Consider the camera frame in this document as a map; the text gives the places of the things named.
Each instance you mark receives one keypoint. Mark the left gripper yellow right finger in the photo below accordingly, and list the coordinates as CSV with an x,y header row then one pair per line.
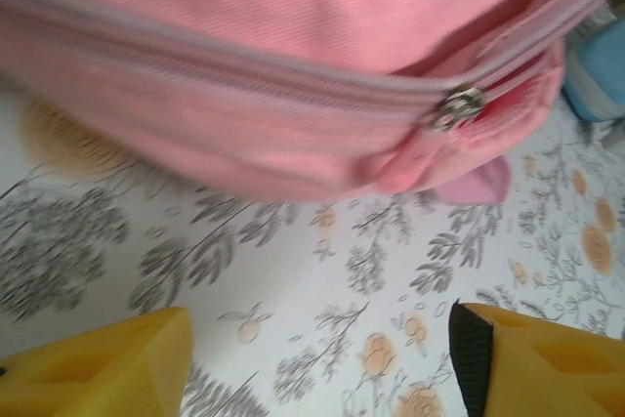
x,y
537,373

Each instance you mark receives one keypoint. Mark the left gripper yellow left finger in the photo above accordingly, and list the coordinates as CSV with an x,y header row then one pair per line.
x,y
97,373

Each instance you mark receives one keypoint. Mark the pink student backpack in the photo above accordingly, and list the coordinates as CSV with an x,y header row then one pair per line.
x,y
244,70

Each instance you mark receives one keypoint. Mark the floral patterned table cover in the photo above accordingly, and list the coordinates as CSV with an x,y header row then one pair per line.
x,y
293,265

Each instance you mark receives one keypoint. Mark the light blue pencil case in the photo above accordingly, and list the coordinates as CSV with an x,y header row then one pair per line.
x,y
600,75

